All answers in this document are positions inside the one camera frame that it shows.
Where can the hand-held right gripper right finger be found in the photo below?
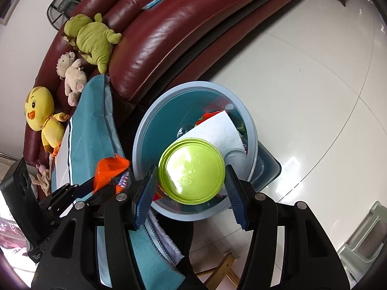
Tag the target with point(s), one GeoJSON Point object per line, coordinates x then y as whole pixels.
{"type": "Point", "coordinates": [237, 199]}

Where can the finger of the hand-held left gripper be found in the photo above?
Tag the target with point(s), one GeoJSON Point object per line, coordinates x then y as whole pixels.
{"type": "Point", "coordinates": [81, 191]}
{"type": "Point", "coordinates": [104, 195]}

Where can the orange-red snack wrapper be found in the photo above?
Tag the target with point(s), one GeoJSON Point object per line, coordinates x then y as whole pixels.
{"type": "Point", "coordinates": [108, 169]}

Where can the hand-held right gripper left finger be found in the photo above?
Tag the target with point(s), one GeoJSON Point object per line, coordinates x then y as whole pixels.
{"type": "Point", "coordinates": [145, 199]}

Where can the blue plastic trash bin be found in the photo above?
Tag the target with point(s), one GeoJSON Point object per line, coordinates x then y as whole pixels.
{"type": "Point", "coordinates": [163, 117]}

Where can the dark red leather sofa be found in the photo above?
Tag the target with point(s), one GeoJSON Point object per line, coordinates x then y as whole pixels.
{"type": "Point", "coordinates": [169, 36]}

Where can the yellow chick plush toy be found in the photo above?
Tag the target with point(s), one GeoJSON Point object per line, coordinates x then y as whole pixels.
{"type": "Point", "coordinates": [39, 105]}

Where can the white paper towel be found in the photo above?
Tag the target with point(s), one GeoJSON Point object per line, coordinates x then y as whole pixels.
{"type": "Point", "coordinates": [217, 130]}

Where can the wooden table leg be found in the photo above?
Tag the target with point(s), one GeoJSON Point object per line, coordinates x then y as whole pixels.
{"type": "Point", "coordinates": [225, 262]}

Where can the green dinosaur plush toy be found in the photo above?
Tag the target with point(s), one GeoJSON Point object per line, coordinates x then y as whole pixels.
{"type": "Point", "coordinates": [90, 39]}

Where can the teal printed blanket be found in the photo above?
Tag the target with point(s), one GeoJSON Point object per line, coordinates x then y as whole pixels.
{"type": "Point", "coordinates": [90, 120]}

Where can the lime green plastic lid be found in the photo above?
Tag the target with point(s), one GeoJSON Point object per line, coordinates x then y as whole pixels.
{"type": "Point", "coordinates": [193, 169]}

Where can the beige rabbit plush toy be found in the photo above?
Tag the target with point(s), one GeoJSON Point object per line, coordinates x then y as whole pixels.
{"type": "Point", "coordinates": [43, 178]}

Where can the red yellow snack wrapper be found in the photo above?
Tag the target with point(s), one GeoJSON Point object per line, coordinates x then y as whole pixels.
{"type": "Point", "coordinates": [207, 116]}

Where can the pale green plastic stool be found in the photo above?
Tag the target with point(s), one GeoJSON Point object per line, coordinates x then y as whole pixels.
{"type": "Point", "coordinates": [362, 241]}

